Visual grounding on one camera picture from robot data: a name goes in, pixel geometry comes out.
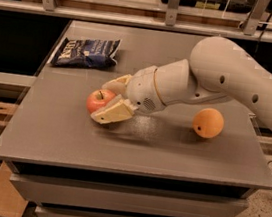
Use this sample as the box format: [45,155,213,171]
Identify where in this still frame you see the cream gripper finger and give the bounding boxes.
[102,74,132,97]
[90,95,136,124]

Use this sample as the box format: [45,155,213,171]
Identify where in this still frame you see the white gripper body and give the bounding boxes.
[125,66,166,114]

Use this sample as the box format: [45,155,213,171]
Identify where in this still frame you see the red apple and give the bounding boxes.
[86,89,116,113]

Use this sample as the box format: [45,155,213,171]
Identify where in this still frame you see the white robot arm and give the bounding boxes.
[91,36,272,131]

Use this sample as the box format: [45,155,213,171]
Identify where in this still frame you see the blue chip bag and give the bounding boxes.
[50,38,121,69]

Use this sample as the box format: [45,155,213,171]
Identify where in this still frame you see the orange fruit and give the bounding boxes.
[192,108,225,139]

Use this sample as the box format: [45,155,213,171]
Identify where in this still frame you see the grey drawer cabinet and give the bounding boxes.
[0,21,272,217]

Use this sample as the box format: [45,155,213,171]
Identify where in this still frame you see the black tray on shelf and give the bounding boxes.
[179,0,255,14]

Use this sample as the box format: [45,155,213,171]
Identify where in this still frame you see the metal shelf bracket middle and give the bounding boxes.
[164,0,180,27]

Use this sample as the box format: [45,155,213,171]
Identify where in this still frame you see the metal shelf bracket right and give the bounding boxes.
[242,0,270,36]

